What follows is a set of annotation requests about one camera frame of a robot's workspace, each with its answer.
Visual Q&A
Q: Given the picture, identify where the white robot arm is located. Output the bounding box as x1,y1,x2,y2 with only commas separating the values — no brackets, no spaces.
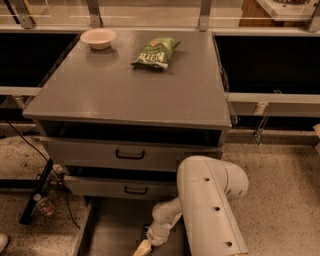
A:
133,156,249,256

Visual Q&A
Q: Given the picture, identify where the top grey drawer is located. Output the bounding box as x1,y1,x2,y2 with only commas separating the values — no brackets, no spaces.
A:
41,137,223,172

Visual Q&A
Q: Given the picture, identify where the grey drawer cabinet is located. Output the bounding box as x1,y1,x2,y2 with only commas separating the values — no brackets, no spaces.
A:
23,31,231,184

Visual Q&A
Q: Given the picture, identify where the black metal leg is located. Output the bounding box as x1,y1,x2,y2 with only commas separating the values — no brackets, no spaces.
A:
19,159,53,225

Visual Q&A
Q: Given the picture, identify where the black cable on floor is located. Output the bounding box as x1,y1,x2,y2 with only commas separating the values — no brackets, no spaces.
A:
5,120,82,230

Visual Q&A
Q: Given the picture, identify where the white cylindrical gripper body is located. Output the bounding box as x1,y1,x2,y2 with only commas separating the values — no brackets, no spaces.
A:
147,222,172,246

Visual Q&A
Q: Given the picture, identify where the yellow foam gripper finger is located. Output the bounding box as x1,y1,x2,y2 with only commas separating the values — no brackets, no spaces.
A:
133,240,152,256

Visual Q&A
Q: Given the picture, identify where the small clear bottle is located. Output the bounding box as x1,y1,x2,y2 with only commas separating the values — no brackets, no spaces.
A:
33,194,55,216

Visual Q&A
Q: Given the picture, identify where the open bottom grey drawer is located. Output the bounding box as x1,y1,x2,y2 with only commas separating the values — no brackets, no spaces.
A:
73,196,188,256

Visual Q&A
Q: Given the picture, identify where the white shoe tip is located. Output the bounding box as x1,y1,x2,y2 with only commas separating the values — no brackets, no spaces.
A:
0,233,9,253

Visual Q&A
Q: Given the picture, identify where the middle grey drawer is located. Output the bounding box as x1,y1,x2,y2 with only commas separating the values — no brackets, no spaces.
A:
65,176,177,200

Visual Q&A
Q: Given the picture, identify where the dark blue rxbar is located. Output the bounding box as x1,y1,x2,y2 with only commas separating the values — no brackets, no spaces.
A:
141,224,149,240

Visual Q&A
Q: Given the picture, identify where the metal bracket under shelf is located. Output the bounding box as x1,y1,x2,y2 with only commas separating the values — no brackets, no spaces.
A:
254,116,269,145

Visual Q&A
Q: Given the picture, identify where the white paper bowl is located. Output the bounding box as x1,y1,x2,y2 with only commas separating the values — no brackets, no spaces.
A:
80,28,116,50

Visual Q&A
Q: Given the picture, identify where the green kettle chips bag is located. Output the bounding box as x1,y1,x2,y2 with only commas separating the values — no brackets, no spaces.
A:
131,37,180,70

